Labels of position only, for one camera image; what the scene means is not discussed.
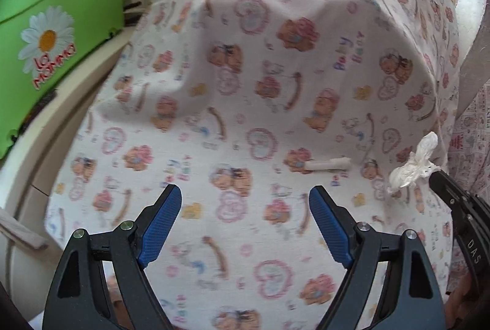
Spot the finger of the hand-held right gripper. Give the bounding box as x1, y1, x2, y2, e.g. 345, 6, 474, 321
429, 169, 477, 216

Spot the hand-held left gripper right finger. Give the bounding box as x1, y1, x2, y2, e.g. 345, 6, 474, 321
308, 185, 447, 330

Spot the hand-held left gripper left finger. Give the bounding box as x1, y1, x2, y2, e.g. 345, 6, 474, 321
41, 184, 182, 330

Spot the white tissue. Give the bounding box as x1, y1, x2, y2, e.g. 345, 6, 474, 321
386, 131, 441, 196

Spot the white paper stick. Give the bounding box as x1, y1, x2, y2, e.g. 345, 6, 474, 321
305, 157, 352, 174

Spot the white red patterned cloth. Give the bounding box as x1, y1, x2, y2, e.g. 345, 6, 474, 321
446, 93, 490, 277

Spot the beige flat strip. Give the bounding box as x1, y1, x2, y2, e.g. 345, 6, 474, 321
0, 205, 50, 250

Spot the teddy bear print bedsheet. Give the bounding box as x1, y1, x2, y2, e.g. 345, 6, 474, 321
44, 0, 462, 330

